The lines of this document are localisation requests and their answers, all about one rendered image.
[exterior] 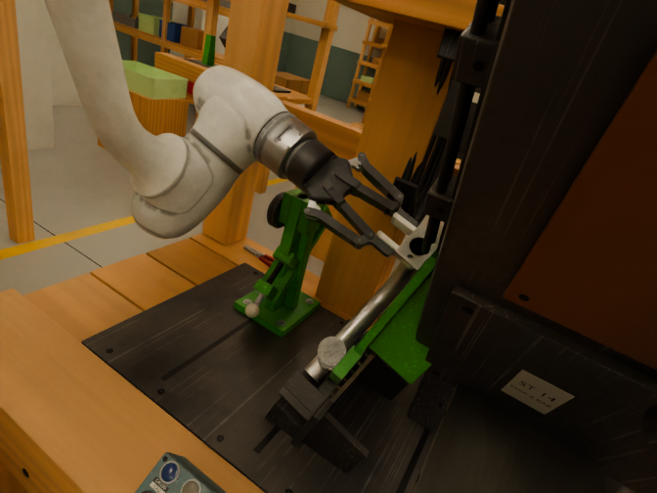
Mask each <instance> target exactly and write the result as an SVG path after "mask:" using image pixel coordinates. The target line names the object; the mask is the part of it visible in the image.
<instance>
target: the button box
mask: <svg viewBox="0 0 657 493"><path fill-rule="evenodd" d="M168 463H174V464H175V465H176V466H177V468H178V473H177V475H176V477H175V478H174V479H173V480H172V481H169V482H166V481H164V480H163V479H162V478H161V471H162V469H163V467H164V466H165V465H166V464H168ZM189 481H195V482H196V483H197V484H198V487H199V491H198V493H227V492H226V491H224V490H223V489H222V488H221V487H220V486H218V485H217V484H216V483H215V482H214V481H213V480H211V479H210V478H209V477H208V476H207V475H205V474H204V473H203V472H202V471H201V470H199V469H198V468H197V467H196V466H195V465H194V464H192V463H191V462H190V461H189V460H188V459H186V458H185V457H183V456H179V455H176V454H172V453H171V452H165V453H164V454H163V456H162V457H161V458H160V460H159V461H158V462H157V463H156V465H155V466H154V467H153V469H152V470H151V472H150V473H149V474H148V476H147V477H146V478H145V480H144V481H143V482H142V484H141V485H140V486H139V488H138V489H137V490H136V492H135V493H143V492H149V493H182V490H183V487H184V485H185V484H186V483H187V482H189Z"/></svg>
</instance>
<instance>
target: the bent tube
mask: <svg viewBox="0 0 657 493"><path fill-rule="evenodd" d="M425 231H426V228H425V227H424V226H423V225H422V224H420V225H419V226H418V227H417V228H416V229H415V230H414V231H413V232H412V233H411V234H410V235H409V236H408V237H407V238H406V239H405V241H404V242H403V243H402V244H401V245H400V246H399V247H398V248H397V249H396V250H395V253H396V254H397V255H398V256H400V257H401V258H402V259H403V260H404V261H405V262H407V263H408V264H409V265H410V266H411V267H413V268H414V269H413V270H411V269H409V268H408V267H407V266H406V265H405V264H403V263H402V262H400V264H399V265H398V266H397V268H396V269H395V271H394V272H393V273H392V274H391V276H390V277H389V278H388V279H387V281H386V282H385V283H384V284H383V285H382V287H381V288H380V289H379V290H378V291H377V292H376V293H375V295H374V296H373V297H372V298H371V299H370V300H369V301H368V302H367V303H366V304H365V305H364V306H363V307H362V309H361V310H360V311H359V312H358V313H357V314H356V315H355V316H354V317H353V318H352V319H351V320H350V321H349V322H348V323H347V324H346V325H345V326H344V327H343V329H342V330H341V331H340V332H339V333H338V334H337V335H336V336H335V337H338V338H339V339H341V340H342V341H343V343H344V344H345V347H346V351H347V350H348V349H349V348H350V347H351V346H352V345H353V344H354V343H355V342H356V341H357V340H358V338H359V337H360V336H361V335H362V334H363V333H364V332H365V331H366V330H367V329H368V328H369V327H370V326H371V324H372V323H373V322H374V321H375V320H376V319H377V318H378V317H379V316H380V315H381V314H382V313H383V311H384V310H385V309H386V308H387V307H388V306H389V305H390V304H391V303H392V301H393V300H394V299H395V298H396V297H397V295H398V294H399V293H400V292H401V290H402V289H403V288H404V287H405V286H406V284H407V283H408V282H409V281H410V280H411V278H412V275H413V274H415V273H416V272H417V271H418V269H419V268H420V267H421V266H422V265H423V263H424V261H425V260H426V259H427V258H429V256H430V255H431V254H432V253H433V252H434V251H435V250H436V249H437V247H438V244H439V240H440V239H439V238H438V237H437V238H436V243H434V244H431V248H430V251H429V253H428V254H423V253H422V252H421V248H422V244H423V240H424V235H425ZM408 255H409V256H411V257H412V259H409V258H408V257H407V256H408ZM304 370H305V371H306V372H307V373H308V374H309V375H310V376H311V377H312V378H313V379H314V380H315V381H316V382H319V381H320V380H321V379H322V377H323V376H324V375H325V374H326V373H327V372H328V370H325V369H323V368H322V367H321V366H320V364H319V362H318V355H317V356H316V357H315V358H314V359H313V360H312V361H311V362H310V363H309V364H308V365H307V366H306V368H305V369H304Z"/></svg>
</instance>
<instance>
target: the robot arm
mask: <svg viewBox="0 0 657 493"><path fill-rule="evenodd" d="M44 1H45V4H46V7H47V10H48V12H49V15H50V18H51V21H52V23H53V26H54V29H55V31H56V33H57V36H58V39H59V42H60V45H61V47H62V50H63V53H64V56H65V58H66V63H67V66H68V68H69V71H70V74H71V77H72V79H73V82H74V85H75V88H76V90H77V93H78V96H79V98H80V101H81V104H82V106H83V109H84V110H85V113H86V115H87V118H88V120H89V122H90V124H91V126H92V128H93V130H94V132H95V134H96V135H97V137H98V138H99V140H100V141H101V143H102V144H103V146H104V147H105V148H106V150H107V151H108V152H109V153H110V154H111V155H112V156H113V157H114V158H115V159H116V160H117V161H118V162H119V163H120V164H121V165H122V166H123V167H124V168H126V169H127V170H128V171H129V172H130V181H131V185H132V187H133V189H134V190H135V191H136V192H135V193H134V195H133V198H132V203H131V212H132V216H133V218H134V220H135V222H136V224H137V225H138V226H139V227H140V228H141V229H142V230H143V231H145V232H146V233H148V234H150V235H152V236H154V237H157V238H160V239H176V238H178V237H181V236H183V235H185V234H187V233H188V232H190V231H191V230H193V229H194V228H195V227H196V226H197V225H198V224H199V223H201V222H202V221H203V220H204V219H205V218H206V217H207V216H208V215H209V214H210V213H211V212H212V211H213V210H214V209H215V207H216V206H217V205H218V204H219V203H220V202H221V201H222V199H224V198H225V197H226V195H227V194H228V193H229V192H230V190H231V189H232V187H233V185H234V183H235V182H236V180H237V179H238V178H239V176H240V175H241V174H242V173H243V172H244V171H245V170H246V169H247V168H248V167H249V166H250V165H252V164H253V163H254V162H256V161H257V160H258V161H259V162H260V163H262V164H264V165H265V166H266V167H267V168H269V169H270V170H271V171H272V172H273V173H275V174H276V175H277V176H278V177H279V178H281V179H288V180H289V181H290V182H292V183H293V184H294V185H295V186H296V187H298V188H299V189H300V190H301V191H302V192H304V193H305V194H306V195H307V197H308V200H309V203H308V206H307V207H306V208H305V209H304V213H305V217H306V219H307V220H309V221H313V222H317V223H320V224H321V225H323V226H324V227H326V228H327V229H329V230H330V231H332V232H333V233H334V234H335V235H336V236H338V237H339V238H341V239H342V240H344V241H345V242H347V243H348V244H349V245H351V246H352V247H354V248H356V249H361V248H362V247H364V246H367V245H369V246H373V247H375V248H376V249H377V250H378V251H379V252H380V253H382V254H383V255H384V256H386V257H389V256H390V255H391V254H393V255H394V256H395V257H396V258H398V259H399V260H400V261H401V262H402V263H403V264H405V265H406V266H407V267H408V268H409V269H411V270H413V269H414V268H413V267H411V266H410V265H409V264H408V263H407V262H405V261H404V260H403V259H402V258H401V257H400V256H398V255H397V254H396V253H395V250H396V249H397V248H398V247H399V246H398V245H397V244H396V243H395V242H393V241H392V240H391V239H390V238H389V237H387V236H386V235H385V234H384V233H383V232H381V231H378V232H377V233H376V234H375V232H374V231H373V230H372V228H371V227H370V226H369V225H368V224H367V223H366V222H365V221H364V220H363V219H362V218H361V217H360V215H359V214H358V213H357V212H356V211H355V210H354V209H353V208H352V207H351V206H350V205H349V204H348V203H347V201H346V200H345V197H346V196H348V195H349V194H350V195H352V196H354V197H358V198H360V199H361V200H363V201H365V202H367V203H369V204H370V205H372V206H374V207H375V208H377V209H379V210H381V211H382V212H384V213H386V214H387V215H389V216H391V217H392V219H391V223H392V224H393V225H394V226H396V227H397V228H398V229H399V230H401V231H402V232H403V233H405V234H406V235H407V236H409V235H410V234H411V233H412V232H413V231H414V230H415V229H416V225H417V222H416V220H415V219H413V218H412V217H411V216H410V215H409V214H408V213H407V212H405V211H404V210H403V209H402V207H401V205H402V202H403V199H404V195H403V194H402V193H401V192H400V191H399V190H398V189H397V188H396V187H395V186H394V185H393V184H391V183H390V182H389V181H388V180H387V179H386V178H385V177H384V176H383V175H382V174H381V173H380V172H379V171H377V170H376V169H375V168H374V167H373V166H372V165H371V164H370V162H369V160H368V158H367V156H366V154H365V153H358V156H357V157H355V158H352V159H349V160H348V159H346V158H342V157H338V156H337V155H336V154H335V153H334V152H333V151H331V150H330V149H329V148H327V147H326V146H325V145H324V144H322V143H321V142H320V141H318V138H317V134H316V132H315V131H313V130H312V129H311V128H309V127H308V126H307V125H306V124H304V123H303V122H302V121H300V120H299V119H298V118H297V117H296V116H295V115H294V114H292V113H290V112H289V111H288V110H287V109H286V108H285V106H284V104H283V103H282V101H281V100H280V99H279V98H278V97H277V96H276V95H275V94H273V93H272V92H271V91H270V90H269V89H267V88H266V87H265V86H263V85H262V84H260V83H259V82H257V81H256V80H254V79H253V78H251V77H249V76H248V75H246V74H244V73H242V72H240V71H238V70H236V69H234V68H231V67H225V66H214V67H210V68H208V69H207V70H205V71H204V72H203V73H202V74H201V75H200V76H199V77H198V78H197V81H196V83H195V85H194V89H193V96H194V103H195V107H196V110H197V113H198V117H197V121H196V123H195V125H194V126H193V128H192V129H191V130H190V131H191V132H192V133H191V132H189V133H188V134H187V135H186V136H185V137H181V136H177V135H175V134H172V133H164V134H160V135H157V136H155V135H153V134H152V133H150V132H148V131H147V130H146V129H145V128H144V127H143V126H142V124H141V123H140V122H139V120H138V118H137V116H136V115H135V112H134V109H133V106H132V102H131V98H130V94H129V90H128V85H127V81H126V76H125V72H124V67H123V63H122V59H121V55H120V50H119V46H118V41H117V37H116V32H115V28H114V23H113V19H112V14H111V10H110V2H109V0H44ZM196 136H197V137H196ZM202 142H203V143H202ZM208 147H209V148H210V149H209V148H208ZM215 153H216V154H215ZM228 163H229V164H228ZM351 168H354V169H356V171H358V172H360V171H361V172H362V174H363V175H364V176H365V177H366V178H367V179H368V180H369V181H370V182H371V183H372V184H373V185H374V186H375V187H376V188H377V189H378V190H379V191H381V192H382V193H383V194H384V195H385V197H384V196H382V195H381V194H379V193H377V192H375V191H374V190H372V189H370V188H369V187H367V186H365V185H363V184H362V183H361V182H360V181H359V180H358V179H356V178H354V177H353V173H352V169H351ZM317 204H328V205H332V206H333V207H334V208H335V209H336V210H337V211H338V212H340V213H341V214H342V215H343V216H344V218H345V219H346V220H347V221H348V222H349V223H350V224H351V225H352V226H353V227H354V229H355V230H356V231H357V232H358V233H359V234H360V235H361V237H360V236H359V235H358V234H356V233H355V232H353V231H352V230H350V229H349V228H347V227H346V226H344V225H343V224H341V223H340V222H338V221H337V220H335V219H334V218H332V217H331V216H329V215H328V214H326V213H325V212H323V211H321V208H320V207H319V206H318V205H317Z"/></svg>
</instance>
